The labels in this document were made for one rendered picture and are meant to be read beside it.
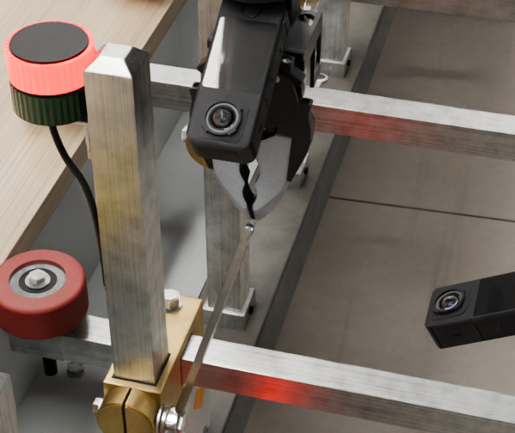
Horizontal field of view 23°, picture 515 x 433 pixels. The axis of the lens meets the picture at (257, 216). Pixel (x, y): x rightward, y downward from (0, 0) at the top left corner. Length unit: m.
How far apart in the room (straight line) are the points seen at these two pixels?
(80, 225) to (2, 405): 0.73
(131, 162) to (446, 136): 0.38
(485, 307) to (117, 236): 0.27
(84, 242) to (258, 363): 0.46
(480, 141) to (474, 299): 0.24
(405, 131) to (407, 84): 1.83
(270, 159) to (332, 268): 1.53
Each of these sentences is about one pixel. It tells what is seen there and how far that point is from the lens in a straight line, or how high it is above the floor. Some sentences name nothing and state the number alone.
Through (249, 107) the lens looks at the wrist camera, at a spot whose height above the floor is 1.15.
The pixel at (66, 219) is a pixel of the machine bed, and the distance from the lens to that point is 1.38.
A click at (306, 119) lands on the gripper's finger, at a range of 0.89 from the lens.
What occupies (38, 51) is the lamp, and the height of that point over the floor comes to 1.17.
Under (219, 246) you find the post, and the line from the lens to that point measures 1.23.
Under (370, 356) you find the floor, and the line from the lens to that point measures 2.27.
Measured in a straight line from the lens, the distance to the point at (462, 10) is 1.37.
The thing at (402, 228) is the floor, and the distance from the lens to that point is 2.54.
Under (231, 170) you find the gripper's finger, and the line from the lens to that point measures 0.93.
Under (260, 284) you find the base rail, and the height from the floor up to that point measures 0.70.
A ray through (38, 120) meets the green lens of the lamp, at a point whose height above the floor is 1.12.
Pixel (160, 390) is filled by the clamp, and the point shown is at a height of 0.87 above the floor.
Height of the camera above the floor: 1.60
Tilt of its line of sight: 39 degrees down
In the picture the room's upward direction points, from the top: straight up
